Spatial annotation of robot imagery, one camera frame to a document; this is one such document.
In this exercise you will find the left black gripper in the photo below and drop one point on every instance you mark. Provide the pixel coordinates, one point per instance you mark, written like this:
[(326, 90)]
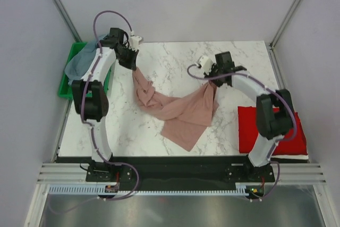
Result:
[(131, 64)]

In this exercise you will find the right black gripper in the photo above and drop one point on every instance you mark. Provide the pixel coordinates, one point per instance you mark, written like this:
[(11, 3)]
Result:
[(214, 67)]

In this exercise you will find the pink t shirt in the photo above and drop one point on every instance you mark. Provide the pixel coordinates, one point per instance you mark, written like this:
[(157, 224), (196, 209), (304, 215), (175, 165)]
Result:
[(185, 119)]

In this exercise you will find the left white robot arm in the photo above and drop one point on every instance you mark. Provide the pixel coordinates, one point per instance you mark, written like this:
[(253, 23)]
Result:
[(91, 101)]

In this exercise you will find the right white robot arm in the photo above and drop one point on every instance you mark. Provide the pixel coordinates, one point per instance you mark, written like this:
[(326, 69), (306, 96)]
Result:
[(274, 110)]

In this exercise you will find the grey-blue t shirt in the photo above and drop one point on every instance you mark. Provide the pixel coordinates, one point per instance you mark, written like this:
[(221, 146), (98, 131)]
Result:
[(81, 62)]

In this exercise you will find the green plastic bin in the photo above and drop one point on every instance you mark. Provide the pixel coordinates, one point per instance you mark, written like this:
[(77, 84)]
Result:
[(65, 90)]

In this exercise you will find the folded red t shirt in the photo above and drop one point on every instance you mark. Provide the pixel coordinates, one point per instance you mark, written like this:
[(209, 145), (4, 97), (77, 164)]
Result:
[(248, 134)]

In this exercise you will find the folded white t shirt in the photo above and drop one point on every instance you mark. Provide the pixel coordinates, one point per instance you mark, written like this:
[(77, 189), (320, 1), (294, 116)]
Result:
[(295, 157)]

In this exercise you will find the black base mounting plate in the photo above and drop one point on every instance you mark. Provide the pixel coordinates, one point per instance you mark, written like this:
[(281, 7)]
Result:
[(134, 171)]

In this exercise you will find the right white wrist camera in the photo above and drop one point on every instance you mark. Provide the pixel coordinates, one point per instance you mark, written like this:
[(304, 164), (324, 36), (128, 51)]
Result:
[(206, 64)]

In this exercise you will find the right aluminium corner post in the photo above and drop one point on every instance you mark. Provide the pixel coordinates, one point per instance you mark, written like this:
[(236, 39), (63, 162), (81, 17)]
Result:
[(287, 18)]

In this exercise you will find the aluminium corner post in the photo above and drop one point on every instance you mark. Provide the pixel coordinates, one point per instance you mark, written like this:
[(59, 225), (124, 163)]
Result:
[(287, 18), (67, 20)]

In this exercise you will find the left aluminium corner post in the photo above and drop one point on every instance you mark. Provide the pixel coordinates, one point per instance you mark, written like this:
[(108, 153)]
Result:
[(67, 20)]

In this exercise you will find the right white cable duct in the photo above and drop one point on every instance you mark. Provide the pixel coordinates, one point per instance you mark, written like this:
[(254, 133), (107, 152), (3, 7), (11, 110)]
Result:
[(187, 189)]

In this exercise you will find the white cable duct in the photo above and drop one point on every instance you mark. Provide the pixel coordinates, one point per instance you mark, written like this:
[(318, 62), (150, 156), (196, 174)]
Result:
[(83, 189), (187, 189)]

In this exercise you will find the left white cable duct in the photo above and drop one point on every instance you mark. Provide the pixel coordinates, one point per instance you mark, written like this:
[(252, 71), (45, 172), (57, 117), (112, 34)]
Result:
[(83, 189)]

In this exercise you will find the aluminium rail frame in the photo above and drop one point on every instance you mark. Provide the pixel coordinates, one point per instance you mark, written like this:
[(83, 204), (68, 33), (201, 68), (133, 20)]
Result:
[(287, 174)]

